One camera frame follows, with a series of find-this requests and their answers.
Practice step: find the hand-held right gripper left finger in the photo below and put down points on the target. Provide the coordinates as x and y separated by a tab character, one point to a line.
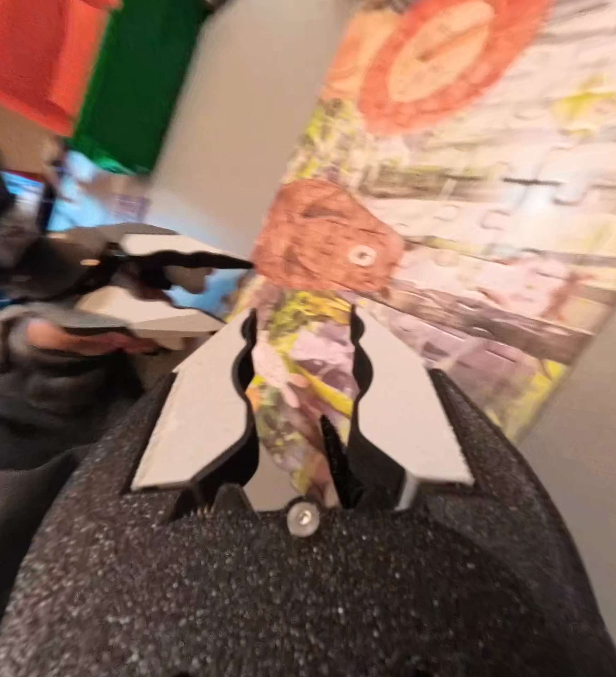
202	412

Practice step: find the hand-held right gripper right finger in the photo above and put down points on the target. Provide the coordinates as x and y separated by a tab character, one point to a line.
408	418

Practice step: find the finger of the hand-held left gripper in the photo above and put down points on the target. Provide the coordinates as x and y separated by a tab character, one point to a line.
181	248
144	314

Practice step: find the animal jigsaw puzzle board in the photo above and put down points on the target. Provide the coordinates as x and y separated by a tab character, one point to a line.
472	211

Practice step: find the person's left forearm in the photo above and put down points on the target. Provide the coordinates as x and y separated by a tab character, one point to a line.
11	381

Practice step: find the grey desk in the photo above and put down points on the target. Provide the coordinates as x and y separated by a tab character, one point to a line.
244	106

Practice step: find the person's left hand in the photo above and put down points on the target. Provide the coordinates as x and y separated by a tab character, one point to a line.
85	341

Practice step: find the green plastic bin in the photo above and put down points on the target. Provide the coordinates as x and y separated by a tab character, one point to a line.
138	79

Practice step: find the person's dark jacket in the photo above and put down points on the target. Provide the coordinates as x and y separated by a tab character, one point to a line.
11	502

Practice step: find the orange plastic bin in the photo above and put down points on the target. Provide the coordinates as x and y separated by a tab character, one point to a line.
27	53

